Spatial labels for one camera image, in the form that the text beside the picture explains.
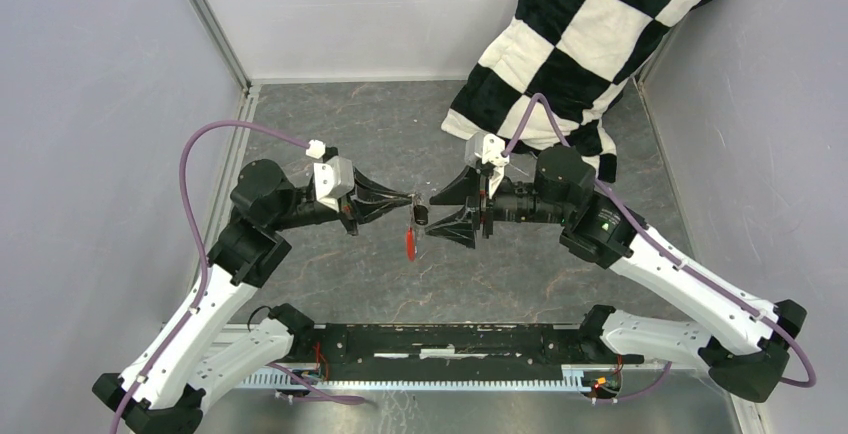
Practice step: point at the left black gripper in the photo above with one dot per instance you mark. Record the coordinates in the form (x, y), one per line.
(364, 203)

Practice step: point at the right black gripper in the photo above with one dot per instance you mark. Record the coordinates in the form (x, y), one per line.
(469, 183)

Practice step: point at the black head key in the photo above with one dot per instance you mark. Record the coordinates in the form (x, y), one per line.
(420, 214)

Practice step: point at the metal key holder plate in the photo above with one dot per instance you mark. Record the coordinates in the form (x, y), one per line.
(416, 199)

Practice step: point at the red key tag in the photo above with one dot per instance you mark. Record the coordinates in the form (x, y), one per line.
(411, 244)

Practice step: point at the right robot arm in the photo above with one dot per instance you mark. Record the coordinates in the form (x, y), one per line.
(741, 341)

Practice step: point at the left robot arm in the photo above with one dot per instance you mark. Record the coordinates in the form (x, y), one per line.
(173, 384)

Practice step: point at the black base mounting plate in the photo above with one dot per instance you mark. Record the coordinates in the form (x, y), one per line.
(451, 352)

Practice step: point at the black white checkered blanket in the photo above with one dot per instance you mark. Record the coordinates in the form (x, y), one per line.
(557, 68)

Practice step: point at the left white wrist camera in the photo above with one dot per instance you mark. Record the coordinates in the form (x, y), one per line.
(333, 175)

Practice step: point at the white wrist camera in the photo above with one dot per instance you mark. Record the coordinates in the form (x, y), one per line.
(485, 152)
(333, 175)

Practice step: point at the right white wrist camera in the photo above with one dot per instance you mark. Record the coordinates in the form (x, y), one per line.
(485, 152)

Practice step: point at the slotted cable duct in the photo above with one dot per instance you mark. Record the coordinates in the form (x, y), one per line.
(569, 380)

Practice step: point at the aluminium frame rail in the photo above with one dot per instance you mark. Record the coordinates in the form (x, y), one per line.
(222, 44)

